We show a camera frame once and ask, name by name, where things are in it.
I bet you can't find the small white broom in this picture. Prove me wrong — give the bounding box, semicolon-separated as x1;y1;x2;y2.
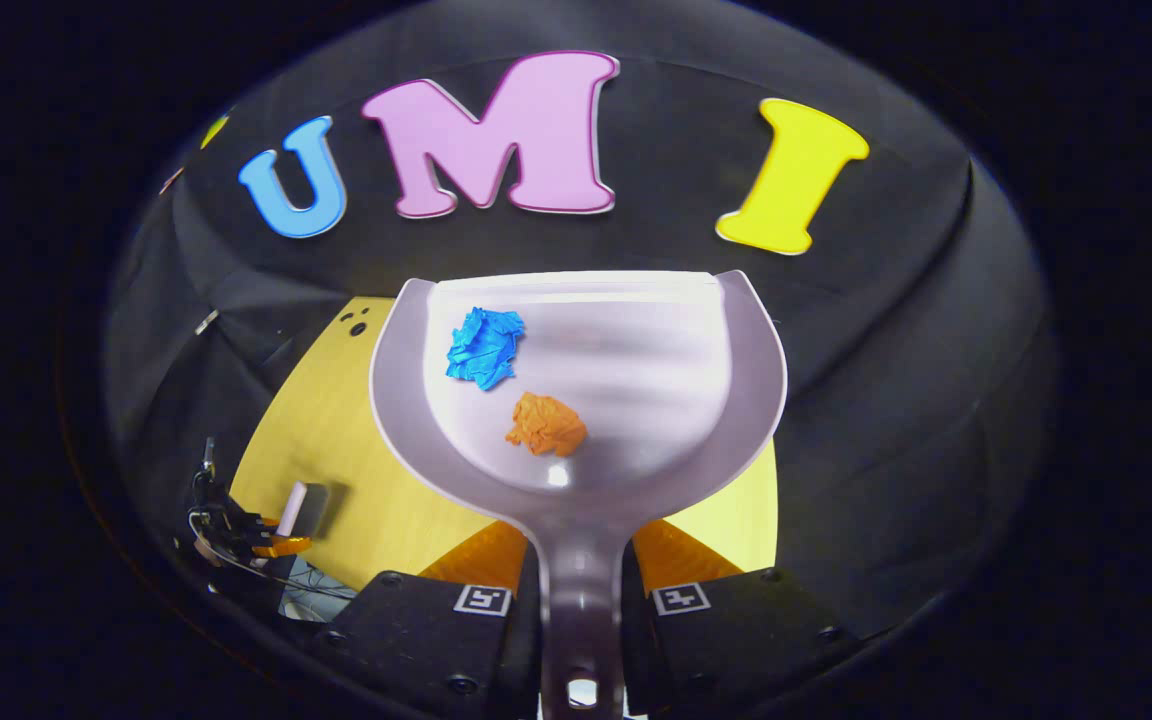
274;481;330;541

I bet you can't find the black backdrop cloth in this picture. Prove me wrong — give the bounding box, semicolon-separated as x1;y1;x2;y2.
101;0;1052;641

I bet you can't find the blue paper trash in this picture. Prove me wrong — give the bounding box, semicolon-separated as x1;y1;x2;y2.
444;306;527;391

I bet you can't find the orange paper trash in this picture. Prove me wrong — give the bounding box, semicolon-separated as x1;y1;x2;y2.
505;391;589;458

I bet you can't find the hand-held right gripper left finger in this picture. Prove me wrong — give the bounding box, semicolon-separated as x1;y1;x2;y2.
311;518;543;720

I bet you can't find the white plastic dustpan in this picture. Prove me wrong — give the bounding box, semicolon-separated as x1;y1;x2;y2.
368;268;789;720

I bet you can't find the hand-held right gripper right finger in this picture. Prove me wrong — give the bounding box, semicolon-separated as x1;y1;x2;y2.
621;518;863;719

